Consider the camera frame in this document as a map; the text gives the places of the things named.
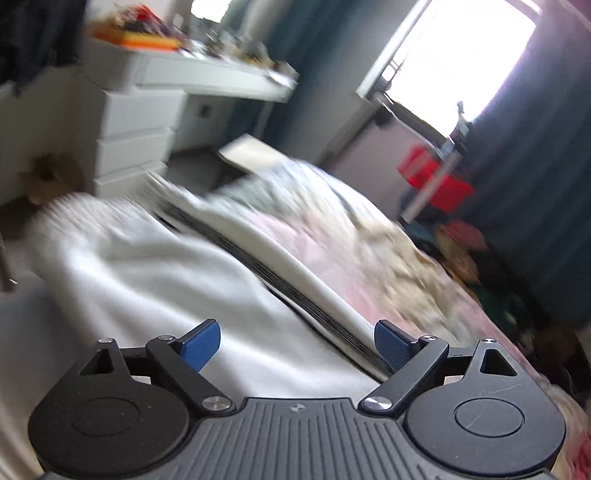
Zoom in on cardboard box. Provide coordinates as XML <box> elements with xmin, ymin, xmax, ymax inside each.
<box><xmin>18</xmin><ymin>154</ymin><xmax>87</xmax><ymax>206</ymax></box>

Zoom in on window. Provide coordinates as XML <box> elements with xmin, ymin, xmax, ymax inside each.
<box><xmin>356</xmin><ymin>0</ymin><xmax>544</xmax><ymax>141</ymax></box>

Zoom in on red plastic box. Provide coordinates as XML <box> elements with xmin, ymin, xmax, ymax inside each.
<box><xmin>398</xmin><ymin>144</ymin><xmax>475</xmax><ymax>214</ymax></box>

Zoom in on desk clutter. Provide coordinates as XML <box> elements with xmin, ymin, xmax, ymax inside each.
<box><xmin>184</xmin><ymin>25</ymin><xmax>298</xmax><ymax>81</ymax></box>

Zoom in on teal curtain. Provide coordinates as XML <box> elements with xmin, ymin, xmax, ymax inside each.
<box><xmin>261</xmin><ymin>0</ymin><xmax>428</xmax><ymax>169</ymax></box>
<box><xmin>459</xmin><ymin>0</ymin><xmax>591</xmax><ymax>326</ymax></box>

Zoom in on white metal rack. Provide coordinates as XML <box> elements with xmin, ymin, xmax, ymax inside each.
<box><xmin>373</xmin><ymin>92</ymin><xmax>465</xmax><ymax>224</ymax></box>

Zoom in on floral bedsheet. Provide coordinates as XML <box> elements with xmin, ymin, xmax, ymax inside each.
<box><xmin>203</xmin><ymin>159</ymin><xmax>591</xmax><ymax>480</ymax></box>

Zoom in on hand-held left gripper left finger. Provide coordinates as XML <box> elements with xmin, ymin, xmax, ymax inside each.
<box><xmin>78</xmin><ymin>318</ymin><xmax>236</xmax><ymax>414</ymax></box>

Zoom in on white drawer unit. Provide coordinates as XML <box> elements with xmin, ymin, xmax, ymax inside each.
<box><xmin>92</xmin><ymin>85</ymin><xmax>188</xmax><ymax>198</ymax></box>

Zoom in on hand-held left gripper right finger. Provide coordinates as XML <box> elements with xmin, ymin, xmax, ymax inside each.
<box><xmin>359</xmin><ymin>319</ymin><xmax>519</xmax><ymax>415</ymax></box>

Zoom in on white blanket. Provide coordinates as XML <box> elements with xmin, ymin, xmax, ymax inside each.
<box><xmin>0</xmin><ymin>173</ymin><xmax>389</xmax><ymax>480</ymax></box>

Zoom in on dark hanging clothes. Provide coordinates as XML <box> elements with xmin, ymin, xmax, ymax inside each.
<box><xmin>0</xmin><ymin>0</ymin><xmax>90</xmax><ymax>99</ymax></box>

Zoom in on pile of colourful clothes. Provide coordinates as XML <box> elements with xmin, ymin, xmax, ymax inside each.
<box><xmin>406</xmin><ymin>218</ymin><xmax>591</xmax><ymax>398</ymax></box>

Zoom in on orange box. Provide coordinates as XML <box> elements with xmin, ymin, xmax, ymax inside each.
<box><xmin>90</xmin><ymin>6</ymin><xmax>184</xmax><ymax>51</ymax></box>

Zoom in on white desk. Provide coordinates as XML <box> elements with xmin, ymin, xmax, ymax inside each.
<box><xmin>85</xmin><ymin>37</ymin><xmax>301</xmax><ymax>153</ymax></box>

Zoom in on beige flat board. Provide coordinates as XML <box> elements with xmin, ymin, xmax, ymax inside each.
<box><xmin>217</xmin><ymin>134</ymin><xmax>291</xmax><ymax>175</ymax></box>

